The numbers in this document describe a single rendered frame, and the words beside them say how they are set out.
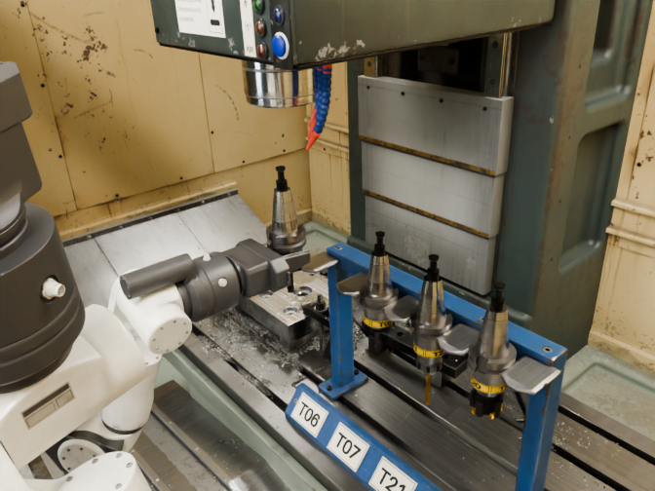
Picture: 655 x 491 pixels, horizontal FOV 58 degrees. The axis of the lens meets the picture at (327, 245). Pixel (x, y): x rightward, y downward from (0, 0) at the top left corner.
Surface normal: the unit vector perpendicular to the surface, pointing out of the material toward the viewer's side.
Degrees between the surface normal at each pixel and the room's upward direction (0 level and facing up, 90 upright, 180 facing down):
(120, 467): 17
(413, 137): 90
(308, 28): 90
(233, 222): 24
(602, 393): 0
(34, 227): 8
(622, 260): 90
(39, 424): 95
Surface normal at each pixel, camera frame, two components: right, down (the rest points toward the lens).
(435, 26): 0.64, 0.32
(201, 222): 0.22, -0.69
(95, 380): 0.78, 0.33
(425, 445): -0.04, -0.90
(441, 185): -0.76, 0.32
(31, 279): 0.91, 0.22
